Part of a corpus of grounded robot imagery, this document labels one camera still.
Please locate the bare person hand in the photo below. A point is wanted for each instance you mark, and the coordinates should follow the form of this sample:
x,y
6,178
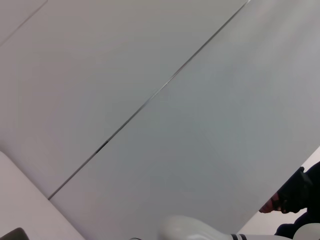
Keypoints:
x,y
271,205

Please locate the dark green FREE! t-shirt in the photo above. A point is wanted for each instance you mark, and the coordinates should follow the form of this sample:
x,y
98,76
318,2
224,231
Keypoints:
x,y
12,235

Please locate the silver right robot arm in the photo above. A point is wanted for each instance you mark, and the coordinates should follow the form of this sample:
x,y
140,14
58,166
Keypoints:
x,y
190,227

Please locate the person in dark clothes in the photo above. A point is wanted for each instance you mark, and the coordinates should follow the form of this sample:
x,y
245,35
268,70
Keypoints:
x,y
300,190

